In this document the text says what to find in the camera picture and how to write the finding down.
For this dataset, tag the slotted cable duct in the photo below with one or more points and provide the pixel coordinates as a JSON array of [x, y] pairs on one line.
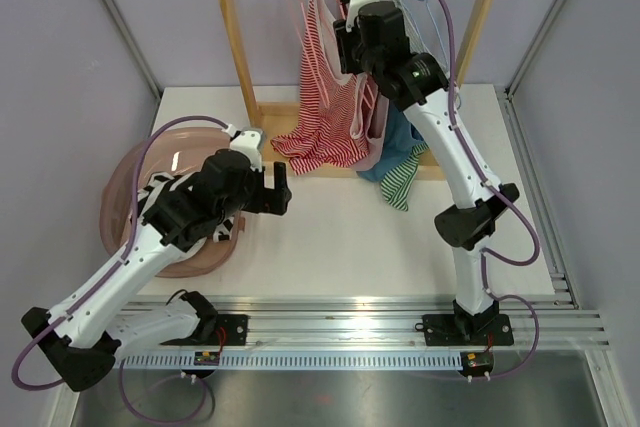
[[282, 360]]

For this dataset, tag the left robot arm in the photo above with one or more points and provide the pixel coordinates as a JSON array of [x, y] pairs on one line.
[[81, 337]]

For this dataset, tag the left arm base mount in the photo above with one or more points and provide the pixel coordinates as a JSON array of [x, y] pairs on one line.
[[229, 329]]

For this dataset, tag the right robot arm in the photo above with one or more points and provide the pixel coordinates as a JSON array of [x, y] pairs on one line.
[[417, 86]]

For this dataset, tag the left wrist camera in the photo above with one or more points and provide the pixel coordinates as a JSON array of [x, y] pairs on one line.
[[249, 142]]

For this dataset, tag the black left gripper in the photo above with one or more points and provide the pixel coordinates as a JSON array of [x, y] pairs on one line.
[[266, 202]]

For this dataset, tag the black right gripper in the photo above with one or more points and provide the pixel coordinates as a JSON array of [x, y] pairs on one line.
[[344, 40]]

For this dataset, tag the pink plastic basket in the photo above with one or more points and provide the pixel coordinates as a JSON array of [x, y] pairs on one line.
[[176, 152]]

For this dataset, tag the dusty pink tank top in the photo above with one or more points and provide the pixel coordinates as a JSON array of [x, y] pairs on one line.
[[375, 114]]

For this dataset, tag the blue tank top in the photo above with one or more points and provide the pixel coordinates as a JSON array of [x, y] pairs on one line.
[[400, 141]]

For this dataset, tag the wooden clothes rack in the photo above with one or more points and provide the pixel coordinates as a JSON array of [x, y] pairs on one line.
[[480, 22]]

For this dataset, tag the red white striped tank top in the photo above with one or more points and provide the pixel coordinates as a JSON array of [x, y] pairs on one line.
[[325, 136]]

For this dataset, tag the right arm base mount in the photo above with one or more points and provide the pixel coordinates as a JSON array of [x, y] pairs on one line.
[[448, 330]]

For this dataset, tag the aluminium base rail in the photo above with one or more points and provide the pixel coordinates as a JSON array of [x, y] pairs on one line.
[[388, 323]]

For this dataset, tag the black white striped tank top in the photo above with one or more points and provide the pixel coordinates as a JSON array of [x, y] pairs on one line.
[[161, 181]]

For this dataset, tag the green white striped tank top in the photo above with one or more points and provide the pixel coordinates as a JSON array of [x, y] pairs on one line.
[[395, 186]]

